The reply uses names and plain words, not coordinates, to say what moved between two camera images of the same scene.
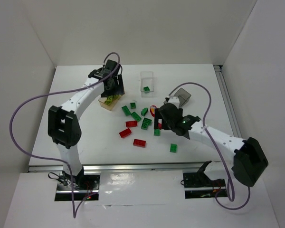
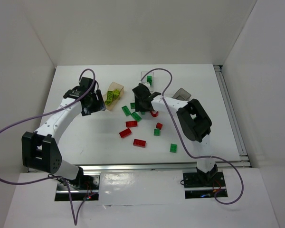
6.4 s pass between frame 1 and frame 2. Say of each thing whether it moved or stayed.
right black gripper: moved
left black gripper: moved
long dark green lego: stayed
